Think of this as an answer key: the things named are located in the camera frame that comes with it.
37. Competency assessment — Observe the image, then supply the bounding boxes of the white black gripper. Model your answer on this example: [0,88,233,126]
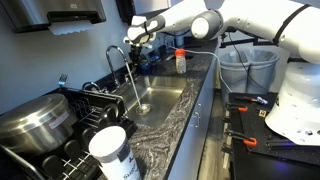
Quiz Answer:
[123,15,165,65]

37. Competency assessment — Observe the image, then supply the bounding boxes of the chrome faucet handle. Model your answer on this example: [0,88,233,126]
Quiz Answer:
[82,82,101,92]
[129,63,139,78]

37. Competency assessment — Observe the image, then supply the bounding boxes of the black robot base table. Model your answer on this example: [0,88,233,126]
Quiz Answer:
[228,93,320,180]

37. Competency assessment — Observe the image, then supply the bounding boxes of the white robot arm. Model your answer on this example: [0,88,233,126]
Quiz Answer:
[126,0,320,64]

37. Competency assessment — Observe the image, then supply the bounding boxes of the blue dish soap bottle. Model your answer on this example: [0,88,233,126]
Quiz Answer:
[139,54,160,75]

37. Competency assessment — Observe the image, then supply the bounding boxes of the white spice shaker bottle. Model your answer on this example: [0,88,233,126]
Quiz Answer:
[175,49,186,74]

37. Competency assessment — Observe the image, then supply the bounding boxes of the stainless steel sink basin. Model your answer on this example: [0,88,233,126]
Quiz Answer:
[115,76,187,128]

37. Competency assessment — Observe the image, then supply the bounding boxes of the round sink drain strainer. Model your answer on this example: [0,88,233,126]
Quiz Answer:
[136,104,152,116]

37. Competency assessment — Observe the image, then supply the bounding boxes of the black dish drying rack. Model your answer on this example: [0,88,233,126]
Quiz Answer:
[1,88,137,180]

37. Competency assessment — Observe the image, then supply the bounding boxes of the fork in dish rack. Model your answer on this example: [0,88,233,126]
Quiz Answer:
[58,74,68,87]

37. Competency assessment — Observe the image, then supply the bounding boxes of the steel paper towel dispenser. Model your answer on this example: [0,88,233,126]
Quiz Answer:
[0,0,106,33]

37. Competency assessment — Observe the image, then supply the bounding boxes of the white cylindrical container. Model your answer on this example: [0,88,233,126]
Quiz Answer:
[89,126,141,180]

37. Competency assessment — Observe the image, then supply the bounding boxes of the grey trash bin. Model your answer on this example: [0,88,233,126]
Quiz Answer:
[220,51,250,102]
[245,50,279,94]

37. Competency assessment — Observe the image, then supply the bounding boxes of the orange black clamp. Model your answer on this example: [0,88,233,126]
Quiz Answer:
[225,102,248,112]
[225,129,258,147]

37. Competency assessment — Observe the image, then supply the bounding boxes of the large steel pot lid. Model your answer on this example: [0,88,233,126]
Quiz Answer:
[0,93,77,155]

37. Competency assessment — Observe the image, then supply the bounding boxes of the grey cabinet front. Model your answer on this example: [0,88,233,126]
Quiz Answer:
[167,60,216,180]

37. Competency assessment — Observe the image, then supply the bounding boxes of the white cable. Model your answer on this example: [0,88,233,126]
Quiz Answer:
[164,44,233,94]

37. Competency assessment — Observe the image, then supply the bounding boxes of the right silver cabinet handle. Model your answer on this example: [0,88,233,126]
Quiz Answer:
[197,103,202,117]

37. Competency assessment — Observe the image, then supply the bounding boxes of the silver cabinet handle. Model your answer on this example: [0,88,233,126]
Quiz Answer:
[194,112,201,128]
[197,103,202,117]

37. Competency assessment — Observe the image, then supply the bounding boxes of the left silver cabinet handle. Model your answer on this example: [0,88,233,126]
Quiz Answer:
[194,112,201,128]

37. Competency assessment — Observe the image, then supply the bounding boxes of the orange handled pliers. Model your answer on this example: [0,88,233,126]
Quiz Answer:
[235,96,268,105]

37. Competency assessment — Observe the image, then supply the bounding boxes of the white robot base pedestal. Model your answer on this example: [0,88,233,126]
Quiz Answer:
[265,62,320,146]

